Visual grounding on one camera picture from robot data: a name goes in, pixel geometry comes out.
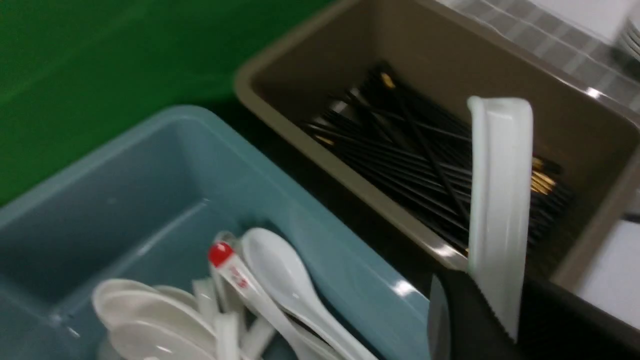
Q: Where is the white square rice plate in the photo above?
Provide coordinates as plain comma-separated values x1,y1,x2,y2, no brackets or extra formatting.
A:
576,221,640,329

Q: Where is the white soup spoon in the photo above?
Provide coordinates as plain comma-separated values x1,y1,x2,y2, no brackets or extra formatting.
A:
467,96,533,341

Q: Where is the teal plastic bin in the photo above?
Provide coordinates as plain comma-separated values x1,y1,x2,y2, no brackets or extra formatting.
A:
0,105,430,360

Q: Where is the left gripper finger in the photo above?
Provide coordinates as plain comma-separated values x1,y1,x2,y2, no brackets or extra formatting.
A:
427,269,525,360

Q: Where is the green cloth backdrop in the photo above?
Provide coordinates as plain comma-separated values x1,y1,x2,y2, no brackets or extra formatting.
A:
0,0,329,205

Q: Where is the pile of white spoons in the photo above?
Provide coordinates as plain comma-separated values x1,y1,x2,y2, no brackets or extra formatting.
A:
91,227,377,360

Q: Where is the brown plastic bin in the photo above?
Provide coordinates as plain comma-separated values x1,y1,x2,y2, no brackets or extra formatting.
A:
234,0,639,292

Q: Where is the pile of black chopsticks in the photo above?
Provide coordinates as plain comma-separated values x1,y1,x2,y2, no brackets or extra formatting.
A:
305,62,576,253

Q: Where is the red tipped white spoon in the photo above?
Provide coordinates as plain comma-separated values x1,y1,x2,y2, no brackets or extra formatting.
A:
208,241,320,360

